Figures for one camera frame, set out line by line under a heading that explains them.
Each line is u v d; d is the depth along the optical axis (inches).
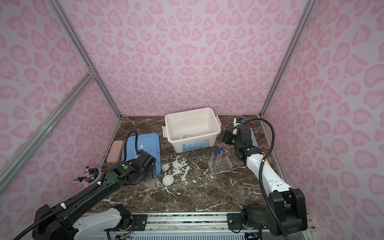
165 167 34.7
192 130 43.1
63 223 15.6
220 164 36.5
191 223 29.4
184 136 38.3
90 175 31.5
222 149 39.6
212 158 34.4
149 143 41.2
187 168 35.6
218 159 35.6
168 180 33.9
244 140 24.7
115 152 38.6
